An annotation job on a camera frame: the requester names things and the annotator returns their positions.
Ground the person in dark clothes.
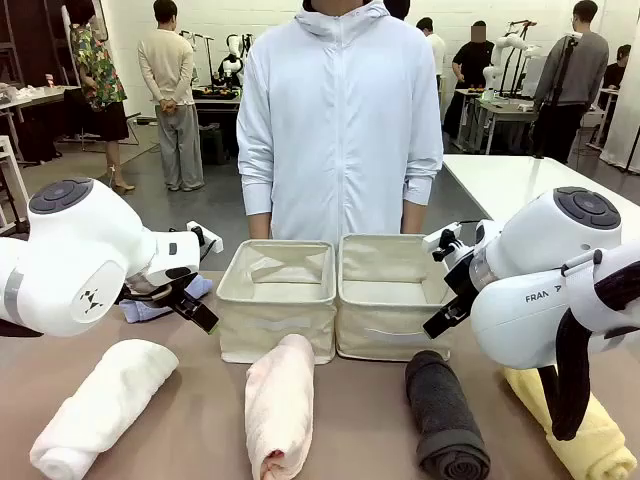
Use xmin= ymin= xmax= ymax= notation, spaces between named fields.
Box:
xmin=601 ymin=43 xmax=634 ymax=147

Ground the person's left hand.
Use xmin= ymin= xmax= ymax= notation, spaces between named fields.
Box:
xmin=401 ymin=202 xmax=427 ymax=235

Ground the person in white hoodie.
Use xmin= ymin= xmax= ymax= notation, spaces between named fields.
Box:
xmin=235 ymin=0 xmax=445 ymax=242

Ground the man in cream sweater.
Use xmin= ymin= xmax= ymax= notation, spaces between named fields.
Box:
xmin=136 ymin=0 xmax=207 ymax=193

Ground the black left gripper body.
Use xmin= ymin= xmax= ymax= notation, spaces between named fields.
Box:
xmin=118 ymin=272 xmax=202 ymax=314

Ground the grey background work table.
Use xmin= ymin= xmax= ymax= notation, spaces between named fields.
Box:
xmin=0 ymin=83 xmax=82 ymax=156

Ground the beige fabric storage bin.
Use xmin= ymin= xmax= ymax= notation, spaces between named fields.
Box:
xmin=215 ymin=238 xmax=339 ymax=365
xmin=335 ymin=233 xmax=459 ymax=362

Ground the grey background desk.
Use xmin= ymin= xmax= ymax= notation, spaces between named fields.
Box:
xmin=457 ymin=87 xmax=542 ymax=155

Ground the yellow towel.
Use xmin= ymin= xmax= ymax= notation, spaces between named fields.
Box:
xmin=502 ymin=367 xmax=639 ymax=480

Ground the woman in floral shirt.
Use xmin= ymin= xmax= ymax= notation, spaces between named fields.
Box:
xmin=68 ymin=0 xmax=137 ymax=196

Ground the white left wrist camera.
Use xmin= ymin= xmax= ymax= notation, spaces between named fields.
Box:
xmin=186 ymin=221 xmax=224 ymax=259

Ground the white side table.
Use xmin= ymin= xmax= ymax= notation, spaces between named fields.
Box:
xmin=442 ymin=154 xmax=640 ymax=227

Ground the black camera tripod stand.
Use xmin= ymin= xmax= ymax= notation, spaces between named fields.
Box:
xmin=534 ymin=32 xmax=582 ymax=161

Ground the man in black shirt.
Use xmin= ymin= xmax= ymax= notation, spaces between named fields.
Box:
xmin=442 ymin=19 xmax=497 ymax=151

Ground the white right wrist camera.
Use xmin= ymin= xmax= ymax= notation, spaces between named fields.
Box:
xmin=422 ymin=221 xmax=464 ymax=263

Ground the background desk with items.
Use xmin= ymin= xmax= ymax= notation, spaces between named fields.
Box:
xmin=192 ymin=84 xmax=244 ymax=117

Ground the pink rolled towel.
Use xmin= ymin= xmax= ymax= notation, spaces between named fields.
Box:
xmin=244 ymin=333 xmax=317 ymax=480

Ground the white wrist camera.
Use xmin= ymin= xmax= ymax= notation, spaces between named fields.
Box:
xmin=422 ymin=221 xmax=464 ymax=263
xmin=186 ymin=221 xmax=224 ymax=259

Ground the person's right hand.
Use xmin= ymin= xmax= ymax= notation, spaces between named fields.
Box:
xmin=249 ymin=213 xmax=274 ymax=241

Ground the white shelf frame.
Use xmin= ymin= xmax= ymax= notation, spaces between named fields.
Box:
xmin=0 ymin=134 xmax=30 ymax=236

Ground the white towel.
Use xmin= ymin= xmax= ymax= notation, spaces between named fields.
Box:
xmin=28 ymin=338 xmax=180 ymax=480

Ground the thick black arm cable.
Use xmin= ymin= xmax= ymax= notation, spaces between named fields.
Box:
xmin=537 ymin=248 xmax=640 ymax=442

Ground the dark grey towel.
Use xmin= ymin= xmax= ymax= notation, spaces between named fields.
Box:
xmin=404 ymin=349 xmax=492 ymax=480

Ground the blue cone-folded towel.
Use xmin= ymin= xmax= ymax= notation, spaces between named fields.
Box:
xmin=119 ymin=274 xmax=214 ymax=324

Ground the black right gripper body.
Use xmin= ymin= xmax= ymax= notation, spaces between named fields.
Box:
xmin=442 ymin=249 xmax=484 ymax=310

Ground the man in grey sweater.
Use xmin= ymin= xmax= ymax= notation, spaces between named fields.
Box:
xmin=531 ymin=0 xmax=612 ymax=165

